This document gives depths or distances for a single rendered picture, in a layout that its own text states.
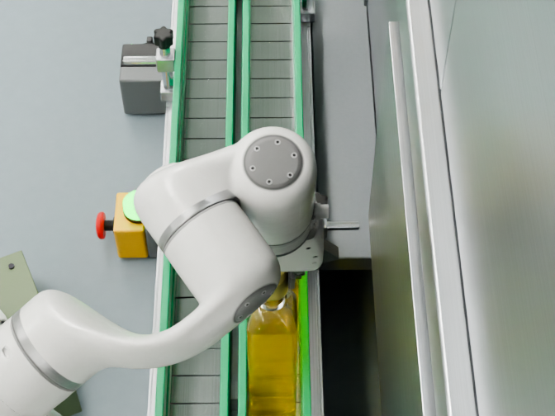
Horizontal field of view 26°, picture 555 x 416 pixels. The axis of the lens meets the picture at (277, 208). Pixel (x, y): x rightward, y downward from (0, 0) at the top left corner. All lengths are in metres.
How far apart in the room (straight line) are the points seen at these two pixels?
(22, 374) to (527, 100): 0.50
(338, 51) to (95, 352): 0.94
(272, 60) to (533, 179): 1.14
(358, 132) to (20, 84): 0.59
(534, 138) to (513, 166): 0.06
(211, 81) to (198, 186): 0.82
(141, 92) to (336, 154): 0.35
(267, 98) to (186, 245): 0.82
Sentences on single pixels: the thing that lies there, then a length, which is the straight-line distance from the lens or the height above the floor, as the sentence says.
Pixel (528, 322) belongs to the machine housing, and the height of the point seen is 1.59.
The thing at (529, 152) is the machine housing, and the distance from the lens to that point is 0.72.
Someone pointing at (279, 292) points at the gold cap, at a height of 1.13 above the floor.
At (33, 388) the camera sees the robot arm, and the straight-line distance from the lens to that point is 1.03.
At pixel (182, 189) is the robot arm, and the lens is 0.98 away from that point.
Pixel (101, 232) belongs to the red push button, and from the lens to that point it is 1.74.
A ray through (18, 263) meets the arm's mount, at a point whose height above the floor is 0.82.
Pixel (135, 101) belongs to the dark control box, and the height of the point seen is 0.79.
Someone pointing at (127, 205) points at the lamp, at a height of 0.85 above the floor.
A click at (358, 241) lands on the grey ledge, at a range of 1.62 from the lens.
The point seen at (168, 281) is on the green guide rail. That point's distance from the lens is 1.48.
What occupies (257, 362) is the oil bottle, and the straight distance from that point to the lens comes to 1.37.
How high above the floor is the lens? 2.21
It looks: 54 degrees down
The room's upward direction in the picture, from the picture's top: straight up
